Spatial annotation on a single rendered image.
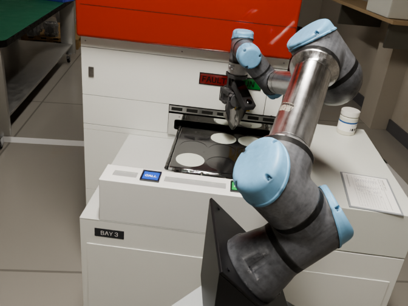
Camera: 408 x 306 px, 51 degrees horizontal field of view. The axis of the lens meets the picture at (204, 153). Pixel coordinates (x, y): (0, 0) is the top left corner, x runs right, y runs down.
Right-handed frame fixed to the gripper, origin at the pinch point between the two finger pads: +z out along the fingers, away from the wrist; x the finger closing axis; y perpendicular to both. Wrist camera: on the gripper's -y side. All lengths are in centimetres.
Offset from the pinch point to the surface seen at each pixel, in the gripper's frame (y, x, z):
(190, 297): -56, 47, 15
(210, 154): -4.6, 12.2, 7.3
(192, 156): -4.1, 19.4, 7.3
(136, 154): 18.4, 31.2, 15.2
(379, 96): 144, -279, 62
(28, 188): 144, 57, 97
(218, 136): 8.3, 0.8, 7.3
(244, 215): -41.4, 22.4, 7.5
